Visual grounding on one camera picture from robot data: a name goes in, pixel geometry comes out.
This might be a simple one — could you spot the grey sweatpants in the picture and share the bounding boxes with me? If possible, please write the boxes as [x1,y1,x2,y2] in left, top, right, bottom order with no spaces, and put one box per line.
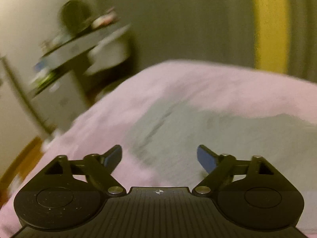
[126,101,316,192]

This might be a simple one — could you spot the pink bed blanket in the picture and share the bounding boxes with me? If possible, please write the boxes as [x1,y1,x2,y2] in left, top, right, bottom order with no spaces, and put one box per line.
[1,61,316,237]

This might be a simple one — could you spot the grey desk with clutter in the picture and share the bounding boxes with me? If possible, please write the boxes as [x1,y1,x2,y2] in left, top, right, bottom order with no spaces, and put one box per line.
[30,23,133,134]

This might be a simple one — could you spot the grey-green curtain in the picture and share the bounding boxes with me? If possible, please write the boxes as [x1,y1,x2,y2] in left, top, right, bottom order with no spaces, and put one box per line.
[96,0,316,82]

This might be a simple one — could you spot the round black fan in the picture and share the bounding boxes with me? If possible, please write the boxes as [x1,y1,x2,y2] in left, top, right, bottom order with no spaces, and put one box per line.
[60,0,93,36]

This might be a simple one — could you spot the yellow curtain strip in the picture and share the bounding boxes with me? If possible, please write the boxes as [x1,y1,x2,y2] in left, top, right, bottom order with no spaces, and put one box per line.
[253,0,290,74]

